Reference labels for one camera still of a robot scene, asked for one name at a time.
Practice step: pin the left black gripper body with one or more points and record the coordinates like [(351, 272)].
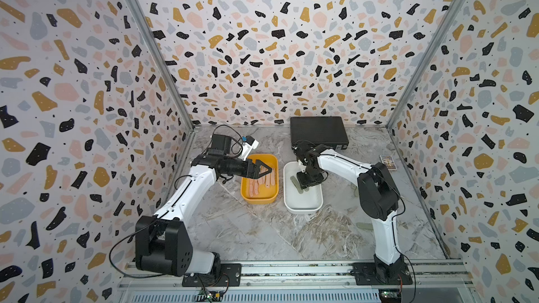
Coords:
[(237, 167)]

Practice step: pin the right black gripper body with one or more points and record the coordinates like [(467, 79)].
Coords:
[(306, 179)]

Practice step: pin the pink folding knife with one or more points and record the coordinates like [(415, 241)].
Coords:
[(268, 181), (273, 177)]

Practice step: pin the yellow plastic bin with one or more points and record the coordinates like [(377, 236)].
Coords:
[(267, 195)]

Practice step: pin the green folding knife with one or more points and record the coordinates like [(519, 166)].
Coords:
[(296, 184)]

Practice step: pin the white plastic bin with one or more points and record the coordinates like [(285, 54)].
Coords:
[(309, 202)]

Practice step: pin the long pink sheathed knife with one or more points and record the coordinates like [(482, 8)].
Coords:
[(250, 189)]

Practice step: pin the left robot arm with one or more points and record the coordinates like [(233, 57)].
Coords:
[(162, 243)]

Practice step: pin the green knife near arm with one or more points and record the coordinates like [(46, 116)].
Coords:
[(364, 226)]

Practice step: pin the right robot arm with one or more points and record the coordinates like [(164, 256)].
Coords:
[(378, 197)]

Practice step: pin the playing card box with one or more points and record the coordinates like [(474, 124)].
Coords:
[(389, 162)]

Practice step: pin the black ribbed briefcase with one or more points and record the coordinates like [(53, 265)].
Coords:
[(327, 130)]

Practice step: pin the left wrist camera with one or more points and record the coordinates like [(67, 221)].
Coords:
[(249, 144)]

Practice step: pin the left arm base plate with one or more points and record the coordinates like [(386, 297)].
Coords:
[(223, 275)]

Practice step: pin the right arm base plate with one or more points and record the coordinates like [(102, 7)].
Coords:
[(380, 274)]

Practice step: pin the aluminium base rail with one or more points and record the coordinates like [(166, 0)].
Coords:
[(306, 281)]

